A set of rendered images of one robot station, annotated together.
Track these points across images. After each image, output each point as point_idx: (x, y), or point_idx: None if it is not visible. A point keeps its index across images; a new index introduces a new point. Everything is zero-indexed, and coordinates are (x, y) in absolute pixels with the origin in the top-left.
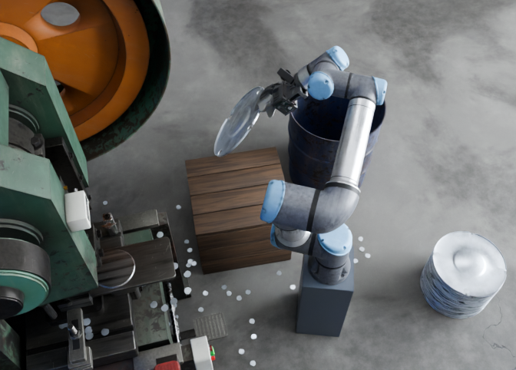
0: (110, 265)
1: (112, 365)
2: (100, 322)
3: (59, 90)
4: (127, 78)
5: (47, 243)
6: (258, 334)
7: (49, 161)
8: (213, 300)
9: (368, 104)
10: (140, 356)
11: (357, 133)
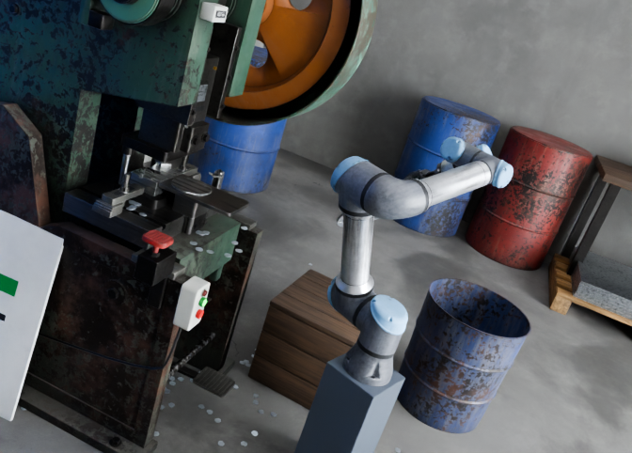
0: (191, 183)
1: (122, 246)
2: (146, 210)
3: None
4: (311, 67)
5: (179, 13)
6: (249, 445)
7: None
8: (237, 396)
9: (484, 166)
10: None
11: (458, 171)
